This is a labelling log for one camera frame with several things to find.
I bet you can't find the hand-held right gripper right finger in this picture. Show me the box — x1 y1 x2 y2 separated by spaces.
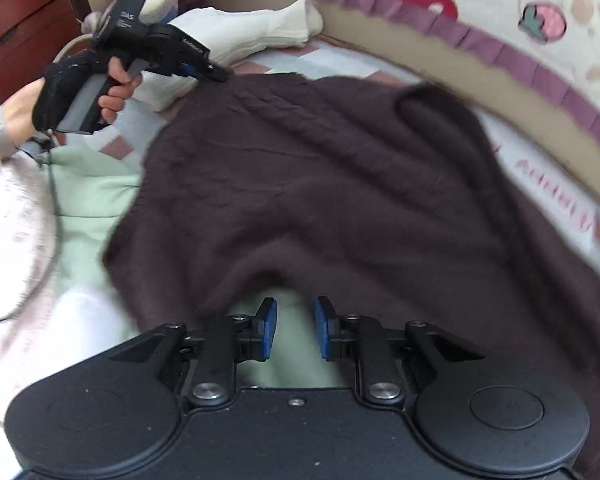
314 296 486 408

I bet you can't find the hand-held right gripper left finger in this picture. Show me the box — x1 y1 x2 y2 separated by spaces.
107 296 279 408

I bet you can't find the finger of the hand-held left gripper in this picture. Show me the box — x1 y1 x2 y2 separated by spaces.
179 56 230 84

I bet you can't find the dark brown knit sweater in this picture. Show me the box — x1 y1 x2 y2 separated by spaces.
102 72 600 466

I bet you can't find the person's left forearm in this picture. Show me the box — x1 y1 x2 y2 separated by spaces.
0 80 46 163

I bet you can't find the person's left hand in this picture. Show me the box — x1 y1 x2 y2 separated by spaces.
32 50 144 134

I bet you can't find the white folded garment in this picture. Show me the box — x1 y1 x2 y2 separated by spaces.
130 0 326 112

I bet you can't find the brown wooden cabinet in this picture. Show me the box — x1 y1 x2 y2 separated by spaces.
0 0 97 97

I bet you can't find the pale green garment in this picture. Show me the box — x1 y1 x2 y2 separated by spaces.
47 146 353 391

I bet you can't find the person's pale fleece clothing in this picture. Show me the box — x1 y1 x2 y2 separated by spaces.
0 160 142 431

